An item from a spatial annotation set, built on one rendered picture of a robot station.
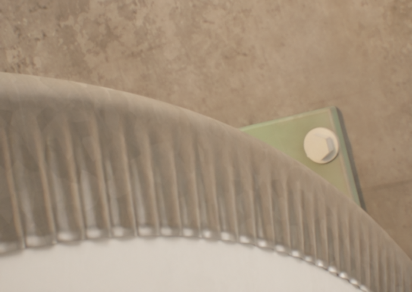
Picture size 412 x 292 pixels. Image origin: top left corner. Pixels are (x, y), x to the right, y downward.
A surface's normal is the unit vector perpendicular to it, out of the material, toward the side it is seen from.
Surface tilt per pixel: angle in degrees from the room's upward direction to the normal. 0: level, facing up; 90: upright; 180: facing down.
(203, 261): 90
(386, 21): 0
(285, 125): 0
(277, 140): 0
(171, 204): 90
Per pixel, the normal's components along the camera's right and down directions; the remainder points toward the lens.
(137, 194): 0.64, -0.22
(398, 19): -0.45, 0.17
